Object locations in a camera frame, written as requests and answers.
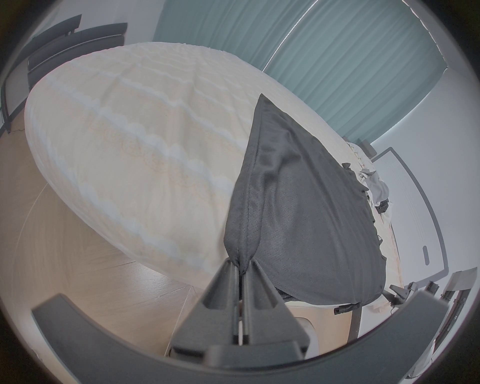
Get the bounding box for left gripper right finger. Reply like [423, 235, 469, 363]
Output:
[242, 260, 311, 355]

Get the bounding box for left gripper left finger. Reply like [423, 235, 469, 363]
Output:
[170, 259, 241, 355]

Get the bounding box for black T-shirt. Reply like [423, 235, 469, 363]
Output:
[224, 94, 388, 316]

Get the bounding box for pile of clothes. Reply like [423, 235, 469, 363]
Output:
[358, 169, 393, 217]

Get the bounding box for bed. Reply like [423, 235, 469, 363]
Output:
[24, 41, 451, 313]

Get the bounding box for blue-green curtain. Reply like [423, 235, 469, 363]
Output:
[152, 0, 331, 73]
[262, 0, 449, 142]

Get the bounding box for black chest of drawers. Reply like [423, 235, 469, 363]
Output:
[0, 14, 128, 133]

